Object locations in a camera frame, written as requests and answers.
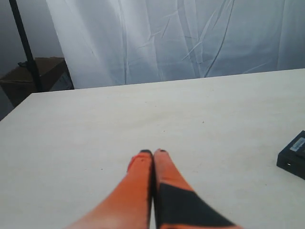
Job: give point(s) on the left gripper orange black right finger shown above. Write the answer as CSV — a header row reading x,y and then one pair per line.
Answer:
x,y
177,206

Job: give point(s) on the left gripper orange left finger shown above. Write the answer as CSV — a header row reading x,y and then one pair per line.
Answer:
x,y
129,205

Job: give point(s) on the black electronic box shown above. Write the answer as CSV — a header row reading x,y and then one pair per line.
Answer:
x,y
292,157

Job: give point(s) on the brown cardboard box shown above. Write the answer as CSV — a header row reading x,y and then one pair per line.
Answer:
x,y
18,84

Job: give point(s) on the white backdrop curtain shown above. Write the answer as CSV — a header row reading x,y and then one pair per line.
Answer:
x,y
119,42

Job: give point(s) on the black stand pole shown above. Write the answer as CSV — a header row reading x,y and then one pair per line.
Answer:
x,y
30,63

